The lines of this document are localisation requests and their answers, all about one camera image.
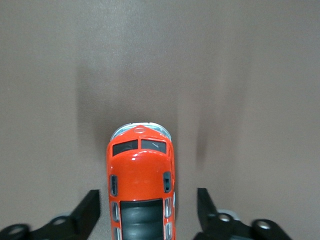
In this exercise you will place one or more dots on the orange toy bus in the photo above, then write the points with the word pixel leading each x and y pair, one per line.
pixel 140 175

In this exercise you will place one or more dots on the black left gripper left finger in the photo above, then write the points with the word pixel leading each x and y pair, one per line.
pixel 87 215

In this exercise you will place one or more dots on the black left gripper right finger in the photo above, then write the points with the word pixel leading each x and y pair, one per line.
pixel 207 215

